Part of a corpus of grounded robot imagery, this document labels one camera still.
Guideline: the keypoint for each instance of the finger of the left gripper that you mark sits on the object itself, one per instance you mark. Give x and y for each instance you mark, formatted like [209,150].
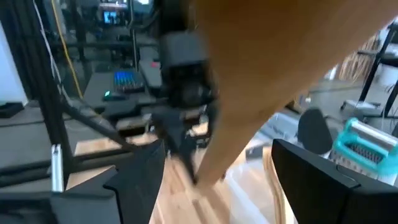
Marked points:
[213,119]
[177,133]

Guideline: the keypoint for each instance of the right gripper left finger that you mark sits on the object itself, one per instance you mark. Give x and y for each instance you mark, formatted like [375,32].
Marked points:
[140,186]

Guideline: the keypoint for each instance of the grey work surface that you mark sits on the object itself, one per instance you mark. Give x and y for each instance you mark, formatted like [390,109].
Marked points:
[28,140]

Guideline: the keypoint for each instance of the backlit keyboard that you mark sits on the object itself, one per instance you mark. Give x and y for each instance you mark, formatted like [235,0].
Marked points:
[129,81]

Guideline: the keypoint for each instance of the silver bracket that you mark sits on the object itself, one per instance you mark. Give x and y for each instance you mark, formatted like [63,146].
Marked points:
[57,168]

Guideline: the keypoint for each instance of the black flat box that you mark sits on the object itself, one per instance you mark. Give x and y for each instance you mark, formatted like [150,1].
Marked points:
[11,109]

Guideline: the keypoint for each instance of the black computer mouse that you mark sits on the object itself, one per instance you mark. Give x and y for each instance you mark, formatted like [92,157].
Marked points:
[113,96]

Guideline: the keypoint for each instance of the large wooden spoon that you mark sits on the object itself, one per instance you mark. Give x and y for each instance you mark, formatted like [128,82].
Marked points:
[280,46]

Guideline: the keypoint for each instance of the teal metal box grater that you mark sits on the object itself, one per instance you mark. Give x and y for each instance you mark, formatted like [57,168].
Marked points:
[363,146]

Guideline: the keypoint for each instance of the clear plastic bin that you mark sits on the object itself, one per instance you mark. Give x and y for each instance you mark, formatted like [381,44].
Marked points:
[245,193]
[280,124]

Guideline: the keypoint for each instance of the black spoon with red accent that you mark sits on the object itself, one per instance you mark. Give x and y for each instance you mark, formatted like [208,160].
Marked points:
[314,130]

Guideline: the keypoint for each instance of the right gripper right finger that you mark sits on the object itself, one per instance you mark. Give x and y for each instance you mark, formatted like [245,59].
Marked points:
[311,193]

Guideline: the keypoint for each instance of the wooden spork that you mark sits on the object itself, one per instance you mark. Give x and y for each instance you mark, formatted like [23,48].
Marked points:
[273,186]

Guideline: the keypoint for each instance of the lit computer monitor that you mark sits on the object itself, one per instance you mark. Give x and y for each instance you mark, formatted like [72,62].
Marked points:
[111,17]

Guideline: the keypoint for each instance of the grey desk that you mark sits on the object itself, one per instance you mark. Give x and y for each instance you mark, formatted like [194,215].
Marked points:
[96,81]

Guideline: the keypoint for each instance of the black metal rack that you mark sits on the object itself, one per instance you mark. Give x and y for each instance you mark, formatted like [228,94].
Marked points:
[377,62]

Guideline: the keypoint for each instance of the black aluminium rig frame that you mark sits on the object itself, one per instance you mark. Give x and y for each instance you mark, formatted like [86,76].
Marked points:
[53,93]

